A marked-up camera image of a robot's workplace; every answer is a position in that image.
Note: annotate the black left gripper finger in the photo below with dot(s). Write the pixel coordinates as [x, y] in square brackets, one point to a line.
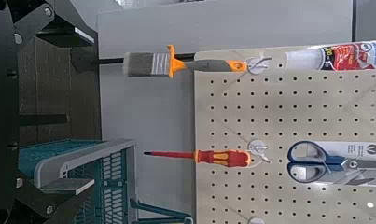
[66, 186]
[64, 35]

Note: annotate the teal crate with grey rim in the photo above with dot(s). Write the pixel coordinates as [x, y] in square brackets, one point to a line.
[114, 174]

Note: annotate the red yellow screwdriver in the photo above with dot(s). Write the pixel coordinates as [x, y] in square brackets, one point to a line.
[223, 157]

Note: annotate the white pegboard hook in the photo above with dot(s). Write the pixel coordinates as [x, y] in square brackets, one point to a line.
[256, 221]
[257, 65]
[257, 147]

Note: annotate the beige pegboard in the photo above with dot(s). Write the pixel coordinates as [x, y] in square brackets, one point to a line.
[269, 118]

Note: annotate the blue scissors on package card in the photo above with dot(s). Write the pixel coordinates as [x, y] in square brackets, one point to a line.
[313, 161]

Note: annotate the white red sealant tube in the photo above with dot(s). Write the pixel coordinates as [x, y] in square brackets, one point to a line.
[341, 57]

